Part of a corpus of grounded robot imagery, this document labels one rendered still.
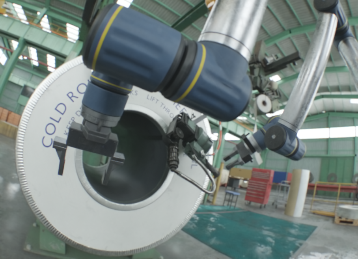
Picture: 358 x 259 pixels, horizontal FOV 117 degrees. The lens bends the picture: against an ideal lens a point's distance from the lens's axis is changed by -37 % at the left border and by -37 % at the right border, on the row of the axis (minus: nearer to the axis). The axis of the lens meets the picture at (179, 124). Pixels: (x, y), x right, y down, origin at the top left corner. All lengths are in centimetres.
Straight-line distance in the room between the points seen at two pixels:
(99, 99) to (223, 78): 26
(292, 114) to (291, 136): 9
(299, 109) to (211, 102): 52
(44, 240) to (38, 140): 66
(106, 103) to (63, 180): 58
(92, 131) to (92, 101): 7
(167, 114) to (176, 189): 45
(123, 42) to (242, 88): 19
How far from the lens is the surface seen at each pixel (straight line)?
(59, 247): 128
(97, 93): 39
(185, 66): 24
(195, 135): 93
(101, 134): 37
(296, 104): 75
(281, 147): 71
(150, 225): 109
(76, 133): 45
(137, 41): 23
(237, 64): 29
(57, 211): 95
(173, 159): 82
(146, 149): 134
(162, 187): 104
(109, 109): 40
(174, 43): 24
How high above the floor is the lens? 79
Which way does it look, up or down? 13 degrees up
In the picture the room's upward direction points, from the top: 14 degrees clockwise
